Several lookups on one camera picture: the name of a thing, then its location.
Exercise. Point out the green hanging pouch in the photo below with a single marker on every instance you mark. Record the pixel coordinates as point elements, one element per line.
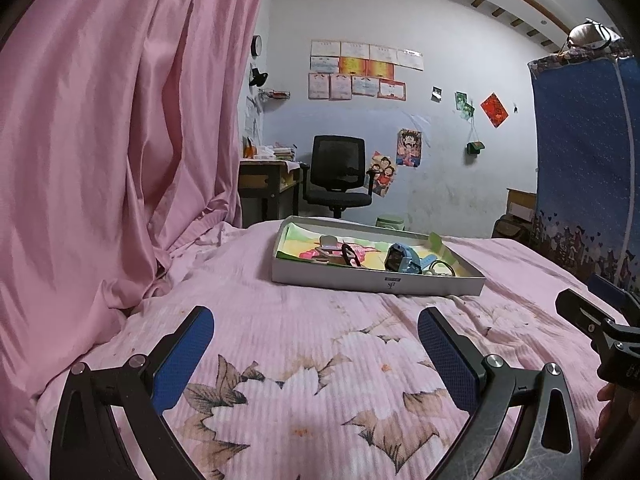
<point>475,148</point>

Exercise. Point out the cartoon poster on wall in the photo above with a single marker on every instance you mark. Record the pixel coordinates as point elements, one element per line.
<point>409,148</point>

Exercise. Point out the wooden desk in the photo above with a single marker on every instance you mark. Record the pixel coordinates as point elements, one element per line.
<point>265,185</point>

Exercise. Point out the red paper square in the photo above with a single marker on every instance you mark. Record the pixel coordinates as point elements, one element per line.
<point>494,110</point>

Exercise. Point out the white shallow cardboard box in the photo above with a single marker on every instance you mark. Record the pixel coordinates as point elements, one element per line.
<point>363,280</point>

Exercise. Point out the certificates on wall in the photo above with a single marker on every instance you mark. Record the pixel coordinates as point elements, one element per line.
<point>340,70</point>

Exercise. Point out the blue starry wardrobe cover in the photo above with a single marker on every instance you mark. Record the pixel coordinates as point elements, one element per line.
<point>587,212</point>

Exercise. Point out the cardboard box by wall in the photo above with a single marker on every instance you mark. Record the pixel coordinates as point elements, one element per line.
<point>517,222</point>

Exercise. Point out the pink curtain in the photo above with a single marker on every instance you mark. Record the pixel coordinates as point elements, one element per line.
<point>118,127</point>

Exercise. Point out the blue kids smartwatch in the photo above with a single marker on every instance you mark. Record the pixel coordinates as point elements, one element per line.
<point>404,259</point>

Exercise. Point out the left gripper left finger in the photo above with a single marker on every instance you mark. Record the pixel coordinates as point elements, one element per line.
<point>166,371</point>

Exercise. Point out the pink floral bed sheet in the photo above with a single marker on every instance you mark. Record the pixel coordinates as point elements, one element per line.
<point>312,383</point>

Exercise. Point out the family cartoon poster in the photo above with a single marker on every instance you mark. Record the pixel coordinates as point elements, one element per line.
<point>384,170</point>

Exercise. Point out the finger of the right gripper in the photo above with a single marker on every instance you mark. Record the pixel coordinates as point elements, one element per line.
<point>616,297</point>
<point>589,319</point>

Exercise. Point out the colourful floral paper liner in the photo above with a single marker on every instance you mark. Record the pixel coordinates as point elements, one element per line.
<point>360,251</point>

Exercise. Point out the person's right hand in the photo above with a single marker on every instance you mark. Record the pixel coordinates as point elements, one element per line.
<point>605,394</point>

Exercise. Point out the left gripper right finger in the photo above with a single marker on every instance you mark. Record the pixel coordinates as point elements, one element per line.
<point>467,375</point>

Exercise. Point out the green plastic stool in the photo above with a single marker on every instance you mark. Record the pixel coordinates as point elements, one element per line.
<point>388,221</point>

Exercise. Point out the black office chair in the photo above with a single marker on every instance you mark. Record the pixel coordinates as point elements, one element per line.
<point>338,177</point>

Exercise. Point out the silver grey belt buckle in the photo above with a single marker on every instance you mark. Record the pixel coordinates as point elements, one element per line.
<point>328,250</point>

